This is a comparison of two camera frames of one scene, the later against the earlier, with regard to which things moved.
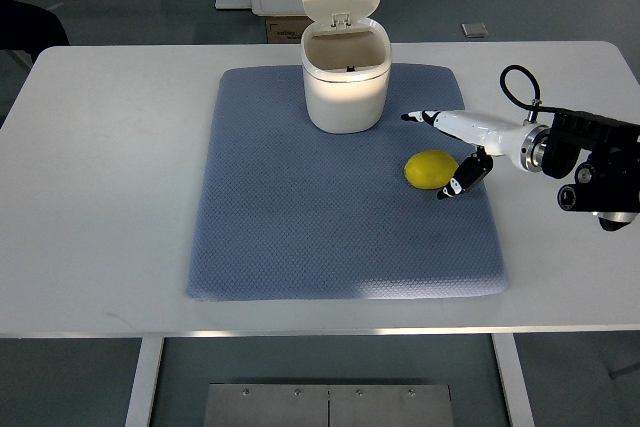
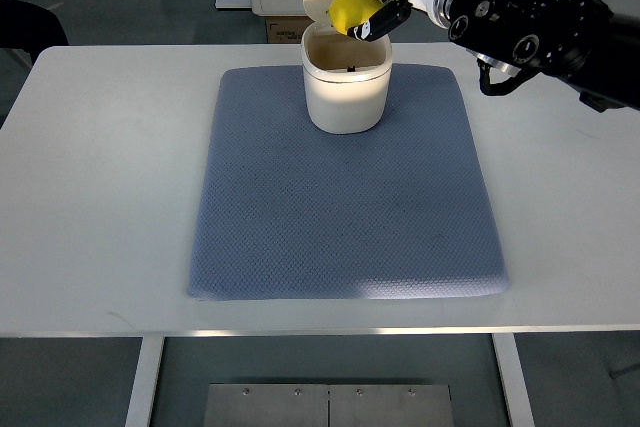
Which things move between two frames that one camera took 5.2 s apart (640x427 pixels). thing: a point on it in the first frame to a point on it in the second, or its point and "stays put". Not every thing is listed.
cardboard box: [286, 29] stays put
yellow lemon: [430, 169] to [349, 9]
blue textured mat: [287, 211] stays put
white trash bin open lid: [345, 55] stays put
